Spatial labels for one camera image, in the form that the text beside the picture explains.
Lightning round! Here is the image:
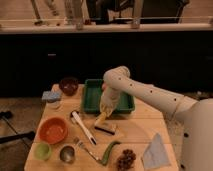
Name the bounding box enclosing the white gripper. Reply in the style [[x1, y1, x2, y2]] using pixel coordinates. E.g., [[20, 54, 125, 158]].
[[100, 87, 121, 117]]

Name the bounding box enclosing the yellow banana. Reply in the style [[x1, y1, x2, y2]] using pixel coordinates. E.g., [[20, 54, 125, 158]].
[[95, 112, 107, 125]]

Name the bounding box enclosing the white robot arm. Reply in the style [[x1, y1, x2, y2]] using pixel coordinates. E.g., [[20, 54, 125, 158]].
[[100, 66, 213, 171]]

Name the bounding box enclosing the dark maroon bowl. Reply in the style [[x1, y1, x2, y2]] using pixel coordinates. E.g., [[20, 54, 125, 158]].
[[59, 77, 78, 96]]

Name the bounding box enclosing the orange red bowl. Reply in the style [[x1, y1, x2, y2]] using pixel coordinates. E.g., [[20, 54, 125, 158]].
[[39, 117, 68, 145]]

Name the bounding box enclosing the orange fruit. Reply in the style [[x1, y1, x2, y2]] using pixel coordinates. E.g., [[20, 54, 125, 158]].
[[102, 83, 106, 91]]

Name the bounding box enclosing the green plastic tray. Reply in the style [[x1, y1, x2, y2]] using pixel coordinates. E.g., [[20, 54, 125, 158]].
[[81, 79, 135, 114]]

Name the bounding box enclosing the wooden block brush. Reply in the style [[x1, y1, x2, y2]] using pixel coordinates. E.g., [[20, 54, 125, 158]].
[[94, 122, 117, 135]]

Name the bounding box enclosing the metal fork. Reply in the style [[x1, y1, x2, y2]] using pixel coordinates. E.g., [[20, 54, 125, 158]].
[[73, 137, 101, 162]]

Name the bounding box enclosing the clear glass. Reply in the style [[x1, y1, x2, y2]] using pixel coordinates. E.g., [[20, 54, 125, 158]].
[[46, 101, 61, 110]]

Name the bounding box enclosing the green chili pepper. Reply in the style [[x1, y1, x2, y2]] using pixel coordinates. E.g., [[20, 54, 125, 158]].
[[101, 141, 121, 166]]

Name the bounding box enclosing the bunch of dark grapes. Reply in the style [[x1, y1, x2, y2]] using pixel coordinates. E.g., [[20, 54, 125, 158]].
[[116, 149, 136, 171]]

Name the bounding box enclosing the small metal cup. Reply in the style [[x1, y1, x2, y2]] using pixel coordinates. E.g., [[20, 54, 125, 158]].
[[59, 146, 75, 164]]

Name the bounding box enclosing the grey folded cloth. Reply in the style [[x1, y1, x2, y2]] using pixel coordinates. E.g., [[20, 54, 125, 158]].
[[141, 133, 170, 171]]

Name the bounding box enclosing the light green cup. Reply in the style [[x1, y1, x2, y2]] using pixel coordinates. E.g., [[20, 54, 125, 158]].
[[34, 143, 52, 161]]

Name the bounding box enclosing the black tripod stand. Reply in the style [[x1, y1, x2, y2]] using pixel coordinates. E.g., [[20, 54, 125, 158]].
[[0, 111, 35, 144]]

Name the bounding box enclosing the white handled spatula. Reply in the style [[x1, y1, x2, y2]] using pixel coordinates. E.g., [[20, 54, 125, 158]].
[[71, 110, 97, 145]]

